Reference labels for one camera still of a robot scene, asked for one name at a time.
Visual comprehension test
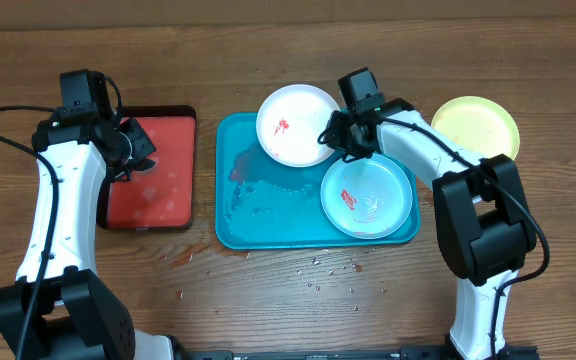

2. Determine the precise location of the dark green sponge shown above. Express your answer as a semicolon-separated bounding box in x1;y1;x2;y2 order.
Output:
128;158;156;172

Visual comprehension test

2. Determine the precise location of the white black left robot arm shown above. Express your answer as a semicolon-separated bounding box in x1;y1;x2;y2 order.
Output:
0;107;188;359

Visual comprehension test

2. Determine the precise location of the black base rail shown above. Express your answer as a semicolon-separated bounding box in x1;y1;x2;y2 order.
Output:
190;345;461;360

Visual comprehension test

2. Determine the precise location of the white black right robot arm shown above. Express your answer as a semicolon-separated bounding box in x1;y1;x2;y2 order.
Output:
318;99;540;359

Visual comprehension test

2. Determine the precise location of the teal plastic tray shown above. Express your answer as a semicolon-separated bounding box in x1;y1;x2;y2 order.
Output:
215;112;421;250

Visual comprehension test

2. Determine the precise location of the red tray with dark rim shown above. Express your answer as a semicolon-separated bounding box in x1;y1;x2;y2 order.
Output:
97;105;196;230

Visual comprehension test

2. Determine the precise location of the white plate with red stain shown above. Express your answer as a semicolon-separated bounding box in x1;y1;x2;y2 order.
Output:
256;84;339;167

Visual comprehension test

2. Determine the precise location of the yellow-green plate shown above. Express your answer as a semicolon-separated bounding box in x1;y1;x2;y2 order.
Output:
431;96;520;159

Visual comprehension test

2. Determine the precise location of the light blue plate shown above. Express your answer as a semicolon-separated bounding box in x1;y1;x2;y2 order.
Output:
320;155;413;240

